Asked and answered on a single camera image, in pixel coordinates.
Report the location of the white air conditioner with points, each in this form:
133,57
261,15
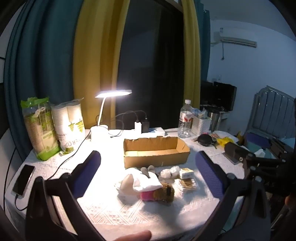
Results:
233,40

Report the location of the brown plush toy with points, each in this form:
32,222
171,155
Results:
163,193

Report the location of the cardboard box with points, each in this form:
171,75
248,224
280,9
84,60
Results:
150,160

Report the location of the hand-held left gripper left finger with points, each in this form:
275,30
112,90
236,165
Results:
89,171

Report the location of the white tissue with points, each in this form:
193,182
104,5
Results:
259,152

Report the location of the white textured tablecloth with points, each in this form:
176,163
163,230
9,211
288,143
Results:
129,215

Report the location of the black smartphone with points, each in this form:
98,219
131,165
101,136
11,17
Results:
23,179

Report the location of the green bag of paper cups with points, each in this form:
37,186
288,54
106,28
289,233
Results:
39,129

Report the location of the black round pouch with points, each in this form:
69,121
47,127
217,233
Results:
204,139

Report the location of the grey padded headboard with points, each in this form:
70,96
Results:
270,111

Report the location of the clear water bottle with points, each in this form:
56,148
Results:
185,125

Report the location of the assorted sachets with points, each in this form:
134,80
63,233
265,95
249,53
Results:
200,113

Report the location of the person's left hand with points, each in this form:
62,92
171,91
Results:
134,236

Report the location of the grey smartphone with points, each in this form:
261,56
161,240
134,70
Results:
232,159

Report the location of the white charger plug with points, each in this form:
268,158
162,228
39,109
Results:
138,127

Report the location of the steel tumbler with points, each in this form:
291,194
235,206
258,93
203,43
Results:
214,120

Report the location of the wide yellow curtain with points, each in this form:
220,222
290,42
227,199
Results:
97,58

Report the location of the wide teal curtain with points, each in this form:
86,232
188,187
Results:
41,58

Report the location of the checkered packet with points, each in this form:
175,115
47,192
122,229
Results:
214,136

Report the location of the black monitor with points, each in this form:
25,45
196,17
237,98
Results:
207,92
224,95

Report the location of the white bag of paper cups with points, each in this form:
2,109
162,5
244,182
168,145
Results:
67,125

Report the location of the narrow yellow curtain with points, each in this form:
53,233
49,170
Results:
190,58

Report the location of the yellow white snack packet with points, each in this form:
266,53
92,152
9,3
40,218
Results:
186,173

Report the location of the narrow teal curtain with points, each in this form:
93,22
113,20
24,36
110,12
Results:
204,46

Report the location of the white power strip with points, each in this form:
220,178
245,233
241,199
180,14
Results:
157,131

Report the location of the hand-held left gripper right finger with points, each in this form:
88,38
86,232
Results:
209,176

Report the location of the white cloth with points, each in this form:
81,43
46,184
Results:
145,182

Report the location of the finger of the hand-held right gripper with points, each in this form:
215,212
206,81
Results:
237,151

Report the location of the white desk lamp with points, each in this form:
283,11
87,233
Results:
99,134

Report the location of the black power adapter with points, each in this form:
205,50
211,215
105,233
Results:
145,127

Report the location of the blue cushion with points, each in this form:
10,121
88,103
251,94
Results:
256,140

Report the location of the white plastic basket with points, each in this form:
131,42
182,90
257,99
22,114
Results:
201,125

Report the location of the dark window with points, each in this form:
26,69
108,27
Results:
152,64

